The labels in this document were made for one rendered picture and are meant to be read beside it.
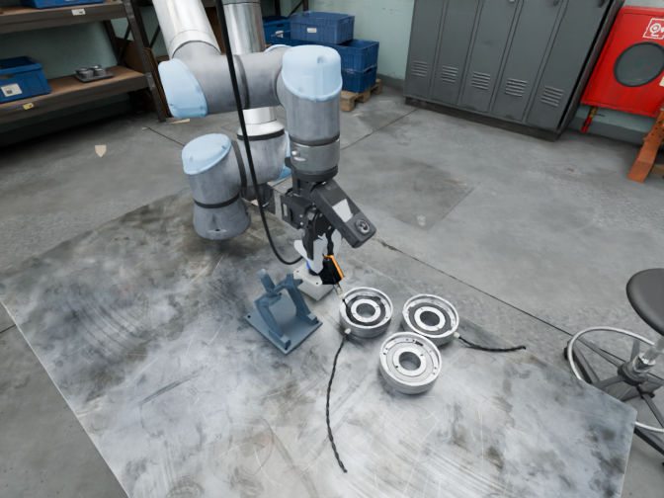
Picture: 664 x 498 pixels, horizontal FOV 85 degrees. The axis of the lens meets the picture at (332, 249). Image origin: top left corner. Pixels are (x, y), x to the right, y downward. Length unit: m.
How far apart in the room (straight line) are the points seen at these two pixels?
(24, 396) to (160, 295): 1.19
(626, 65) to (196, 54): 3.68
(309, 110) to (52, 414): 1.62
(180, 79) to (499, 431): 0.70
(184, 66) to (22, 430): 1.59
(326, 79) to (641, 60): 3.61
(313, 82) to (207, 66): 0.16
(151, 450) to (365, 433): 0.33
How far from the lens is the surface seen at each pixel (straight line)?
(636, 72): 4.00
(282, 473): 0.62
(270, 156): 0.91
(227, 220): 0.96
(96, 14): 3.88
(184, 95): 0.56
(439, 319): 0.75
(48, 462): 1.77
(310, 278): 0.77
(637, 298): 1.35
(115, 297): 0.92
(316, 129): 0.51
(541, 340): 1.96
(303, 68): 0.49
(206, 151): 0.89
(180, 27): 0.65
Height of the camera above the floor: 1.39
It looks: 40 degrees down
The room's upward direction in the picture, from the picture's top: straight up
